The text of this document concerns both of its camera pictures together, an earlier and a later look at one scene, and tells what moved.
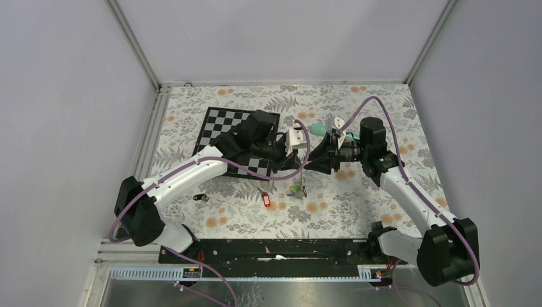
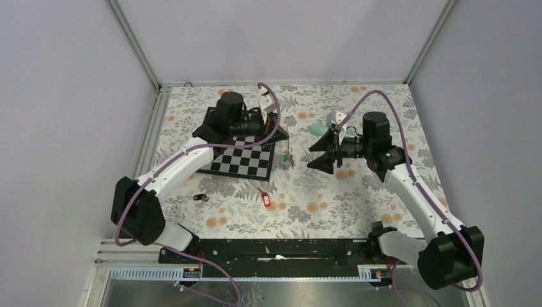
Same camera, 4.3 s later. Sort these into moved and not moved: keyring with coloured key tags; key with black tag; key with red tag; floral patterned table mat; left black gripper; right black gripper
Moved: keyring with coloured key tags; left black gripper
Not moved: key with red tag; floral patterned table mat; key with black tag; right black gripper
